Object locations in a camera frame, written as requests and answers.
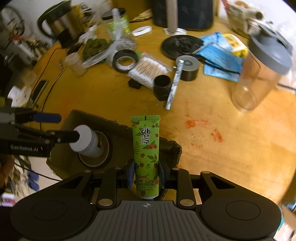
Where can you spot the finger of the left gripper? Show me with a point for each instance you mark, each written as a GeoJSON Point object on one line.
{"type": "Point", "coordinates": [28, 136]}
{"type": "Point", "coordinates": [31, 115]}

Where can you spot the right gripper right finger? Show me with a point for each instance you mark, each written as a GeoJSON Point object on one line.
{"type": "Point", "coordinates": [161, 173]}

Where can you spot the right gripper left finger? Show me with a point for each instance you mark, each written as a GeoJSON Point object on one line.
{"type": "Point", "coordinates": [129, 173]}

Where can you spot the green hand cream tube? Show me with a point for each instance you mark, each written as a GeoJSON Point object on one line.
{"type": "Point", "coordinates": [145, 131]}

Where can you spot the white lidded round jar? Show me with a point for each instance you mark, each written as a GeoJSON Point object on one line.
{"type": "Point", "coordinates": [87, 144]}

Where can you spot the small black rectangular block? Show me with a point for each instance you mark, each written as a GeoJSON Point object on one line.
{"type": "Point", "coordinates": [134, 84]}

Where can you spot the black cylindrical cup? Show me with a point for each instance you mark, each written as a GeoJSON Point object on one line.
{"type": "Point", "coordinates": [162, 87]}

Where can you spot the cotton swab clear box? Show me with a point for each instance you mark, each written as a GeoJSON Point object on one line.
{"type": "Point", "coordinates": [147, 69]}

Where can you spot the grey topped black puck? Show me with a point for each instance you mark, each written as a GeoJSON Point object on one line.
{"type": "Point", "coordinates": [190, 67]}

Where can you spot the marbled grey stick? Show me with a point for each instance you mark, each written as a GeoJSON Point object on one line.
{"type": "Point", "coordinates": [174, 85]}

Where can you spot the black electrical tape roll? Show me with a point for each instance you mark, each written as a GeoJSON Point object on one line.
{"type": "Point", "coordinates": [124, 60]}

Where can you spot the smartphone on table edge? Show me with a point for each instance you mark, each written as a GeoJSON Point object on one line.
{"type": "Point", "coordinates": [38, 90]}

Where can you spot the black tape roll in box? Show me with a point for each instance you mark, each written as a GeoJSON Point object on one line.
{"type": "Point", "coordinates": [105, 156]}

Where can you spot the toothpick dispenser jar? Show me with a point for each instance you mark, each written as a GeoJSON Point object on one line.
{"type": "Point", "coordinates": [75, 63]}

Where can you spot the bag of green balls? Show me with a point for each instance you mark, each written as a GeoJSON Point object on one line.
{"type": "Point", "coordinates": [93, 47]}

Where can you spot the stainless electric kettle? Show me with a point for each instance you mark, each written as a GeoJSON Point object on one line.
{"type": "Point", "coordinates": [60, 23]}

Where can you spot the blue wipes packet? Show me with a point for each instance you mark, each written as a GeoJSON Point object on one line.
{"type": "Point", "coordinates": [217, 58]}

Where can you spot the black kettle base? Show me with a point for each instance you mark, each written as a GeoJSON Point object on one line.
{"type": "Point", "coordinates": [176, 46]}

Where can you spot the clear bag of seeds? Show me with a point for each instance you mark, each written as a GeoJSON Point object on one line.
{"type": "Point", "coordinates": [119, 43]}

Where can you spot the green label clear jar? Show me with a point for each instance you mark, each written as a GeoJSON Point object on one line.
{"type": "Point", "coordinates": [121, 23]}

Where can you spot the yellow snack packet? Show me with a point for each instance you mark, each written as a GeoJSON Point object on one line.
{"type": "Point", "coordinates": [238, 48]}

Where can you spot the clear shaker bottle grey lid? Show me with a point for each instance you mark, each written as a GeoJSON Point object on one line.
{"type": "Point", "coordinates": [268, 60]}

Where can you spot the dark blue air fryer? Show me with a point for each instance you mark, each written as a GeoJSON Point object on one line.
{"type": "Point", "coordinates": [192, 15]}

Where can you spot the glass bowl with items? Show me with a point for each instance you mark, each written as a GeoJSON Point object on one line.
{"type": "Point", "coordinates": [245, 20]}

